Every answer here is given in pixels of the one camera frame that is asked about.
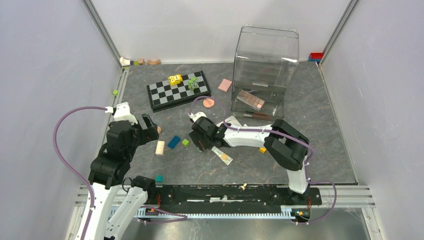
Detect cream wooden block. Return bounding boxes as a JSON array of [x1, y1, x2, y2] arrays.
[[155, 140, 165, 156]]

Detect blue block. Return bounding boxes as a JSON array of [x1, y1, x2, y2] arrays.
[[167, 135, 181, 150]]

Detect peach powder puff brush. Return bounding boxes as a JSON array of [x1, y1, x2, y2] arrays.
[[202, 98, 215, 109]]

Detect pink sponge pad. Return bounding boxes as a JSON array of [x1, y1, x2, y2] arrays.
[[218, 78, 233, 93]]

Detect brown eyeshadow palette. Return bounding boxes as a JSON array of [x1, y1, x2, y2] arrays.
[[236, 90, 265, 111]]

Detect clear acrylic makeup organizer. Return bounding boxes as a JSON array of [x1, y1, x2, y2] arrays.
[[231, 25, 300, 121]]

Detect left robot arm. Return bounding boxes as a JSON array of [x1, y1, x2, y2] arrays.
[[75, 113, 159, 240]]

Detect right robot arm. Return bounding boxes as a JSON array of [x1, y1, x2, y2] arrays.
[[189, 114, 316, 204]]

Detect small green cube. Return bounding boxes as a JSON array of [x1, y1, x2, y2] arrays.
[[181, 139, 190, 147]]

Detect white eyebrow stencil card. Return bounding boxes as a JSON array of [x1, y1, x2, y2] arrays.
[[216, 116, 242, 128]]

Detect white cream tube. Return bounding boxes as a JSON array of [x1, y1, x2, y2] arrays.
[[211, 146, 233, 166]]

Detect black white chessboard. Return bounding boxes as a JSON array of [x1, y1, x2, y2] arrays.
[[146, 70, 211, 113]]

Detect teal cube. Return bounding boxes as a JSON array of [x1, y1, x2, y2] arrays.
[[155, 174, 164, 184]]

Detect yellow toy block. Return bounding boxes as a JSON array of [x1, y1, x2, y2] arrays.
[[167, 74, 183, 86]]

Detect green toy block on chessboard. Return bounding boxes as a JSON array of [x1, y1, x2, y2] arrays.
[[188, 76, 198, 91]]

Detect yellow cube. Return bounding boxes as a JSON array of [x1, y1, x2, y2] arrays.
[[259, 147, 267, 154]]

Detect wooden blocks in corner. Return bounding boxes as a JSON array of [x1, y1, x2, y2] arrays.
[[119, 57, 161, 67]]

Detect white chess pawn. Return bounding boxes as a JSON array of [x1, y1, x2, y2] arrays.
[[239, 183, 247, 191]]

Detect red blue bricks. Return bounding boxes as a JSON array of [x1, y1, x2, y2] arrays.
[[308, 52, 324, 62]]

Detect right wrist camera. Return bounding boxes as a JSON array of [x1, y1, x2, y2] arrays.
[[188, 111, 207, 123]]

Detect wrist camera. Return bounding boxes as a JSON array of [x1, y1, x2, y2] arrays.
[[188, 111, 207, 123], [105, 102, 139, 125]]

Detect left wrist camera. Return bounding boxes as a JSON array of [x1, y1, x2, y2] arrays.
[[105, 102, 139, 125]]

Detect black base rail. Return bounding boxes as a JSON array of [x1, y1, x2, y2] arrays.
[[147, 184, 323, 214]]

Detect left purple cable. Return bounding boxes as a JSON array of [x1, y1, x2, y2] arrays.
[[52, 105, 114, 240]]

